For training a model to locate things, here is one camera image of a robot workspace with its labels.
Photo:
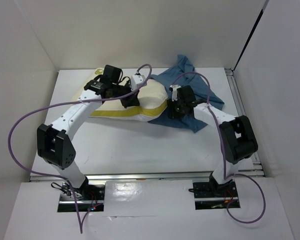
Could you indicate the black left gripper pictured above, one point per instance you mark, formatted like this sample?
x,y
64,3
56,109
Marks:
x,y
132,100

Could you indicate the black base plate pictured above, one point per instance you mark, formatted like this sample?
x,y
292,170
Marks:
x,y
207,199
93,202

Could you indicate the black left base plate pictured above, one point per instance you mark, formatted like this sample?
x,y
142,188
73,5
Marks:
x,y
93,202

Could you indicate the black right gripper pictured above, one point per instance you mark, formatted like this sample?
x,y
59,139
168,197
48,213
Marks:
x,y
172,114

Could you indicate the aluminium front rail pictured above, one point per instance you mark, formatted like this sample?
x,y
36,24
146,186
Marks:
x,y
150,176

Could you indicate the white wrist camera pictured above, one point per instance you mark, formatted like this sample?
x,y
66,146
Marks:
x,y
136,81
174,92

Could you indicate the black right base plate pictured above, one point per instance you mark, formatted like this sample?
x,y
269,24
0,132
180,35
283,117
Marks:
x,y
207,199

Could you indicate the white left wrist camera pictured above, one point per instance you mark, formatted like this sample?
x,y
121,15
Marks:
x,y
136,81

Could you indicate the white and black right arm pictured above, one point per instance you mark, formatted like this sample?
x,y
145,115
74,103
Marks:
x,y
237,138

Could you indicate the black vertical corner post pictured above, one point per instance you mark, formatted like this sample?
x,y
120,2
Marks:
x,y
251,32

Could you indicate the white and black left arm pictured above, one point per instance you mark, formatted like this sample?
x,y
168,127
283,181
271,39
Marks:
x,y
54,141

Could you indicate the blue fabric pillowcase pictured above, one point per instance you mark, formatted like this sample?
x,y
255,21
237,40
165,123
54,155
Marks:
x,y
182,71

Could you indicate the cream pillow with yellow band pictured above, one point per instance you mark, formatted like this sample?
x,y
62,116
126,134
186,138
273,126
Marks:
x,y
152,98

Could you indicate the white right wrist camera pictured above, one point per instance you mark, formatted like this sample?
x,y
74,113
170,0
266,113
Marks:
x,y
174,92

